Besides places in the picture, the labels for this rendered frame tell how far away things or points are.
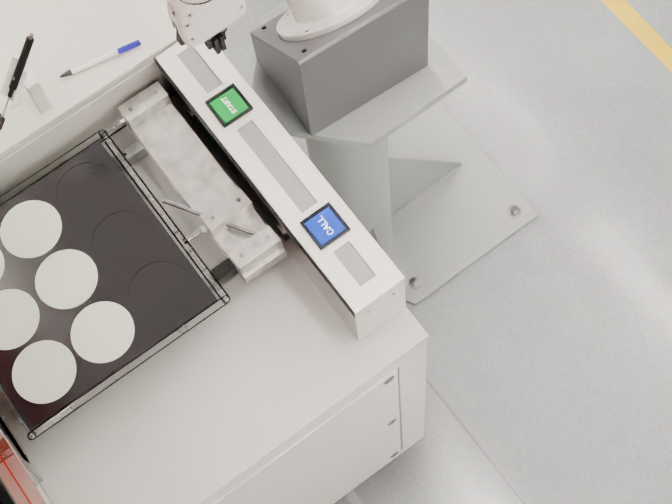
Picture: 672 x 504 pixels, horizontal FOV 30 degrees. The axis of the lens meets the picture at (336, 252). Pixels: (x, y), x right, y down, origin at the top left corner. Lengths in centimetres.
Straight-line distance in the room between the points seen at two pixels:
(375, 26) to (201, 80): 30
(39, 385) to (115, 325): 15
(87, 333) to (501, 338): 117
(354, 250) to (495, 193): 110
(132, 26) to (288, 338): 57
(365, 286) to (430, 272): 102
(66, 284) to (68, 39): 41
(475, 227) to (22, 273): 124
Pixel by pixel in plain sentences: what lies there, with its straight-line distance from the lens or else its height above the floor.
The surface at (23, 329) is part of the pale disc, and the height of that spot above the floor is 90.
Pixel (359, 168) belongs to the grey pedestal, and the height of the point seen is 54.
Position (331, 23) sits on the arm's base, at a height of 105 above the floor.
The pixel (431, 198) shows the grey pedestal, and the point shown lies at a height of 1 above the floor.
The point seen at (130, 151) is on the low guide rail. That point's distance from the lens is 213.
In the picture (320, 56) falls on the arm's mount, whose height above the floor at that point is 105.
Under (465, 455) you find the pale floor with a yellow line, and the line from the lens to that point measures 279.
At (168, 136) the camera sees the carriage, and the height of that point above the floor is 88.
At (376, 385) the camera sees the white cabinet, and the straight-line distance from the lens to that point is 204.
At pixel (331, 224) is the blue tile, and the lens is 191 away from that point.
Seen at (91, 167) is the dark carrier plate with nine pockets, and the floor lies 90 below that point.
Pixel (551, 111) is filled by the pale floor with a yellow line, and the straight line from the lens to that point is 308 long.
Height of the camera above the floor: 273
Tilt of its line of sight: 69 degrees down
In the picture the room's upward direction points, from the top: 9 degrees counter-clockwise
